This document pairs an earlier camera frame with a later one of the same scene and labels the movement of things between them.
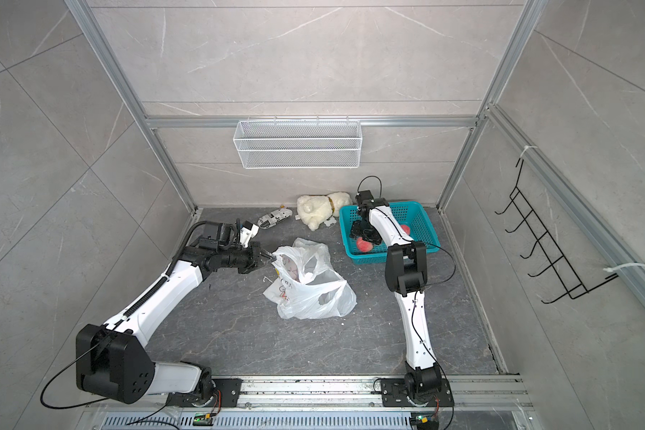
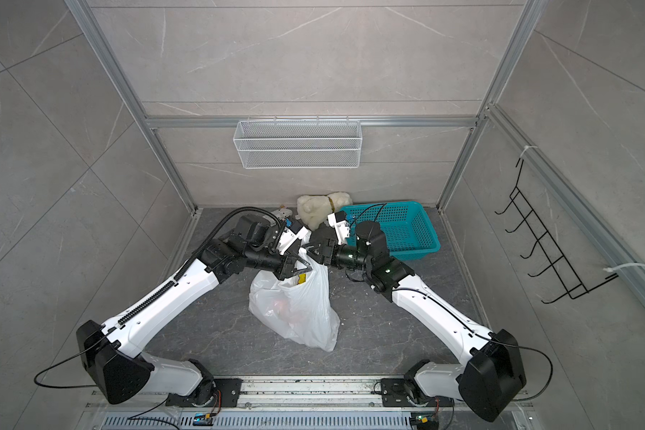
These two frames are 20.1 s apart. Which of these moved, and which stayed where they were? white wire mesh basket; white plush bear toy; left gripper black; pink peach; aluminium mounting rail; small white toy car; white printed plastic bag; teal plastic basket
Moved: left gripper black; pink peach; white printed plastic bag
Stayed: white plush bear toy; white wire mesh basket; small white toy car; teal plastic basket; aluminium mounting rail
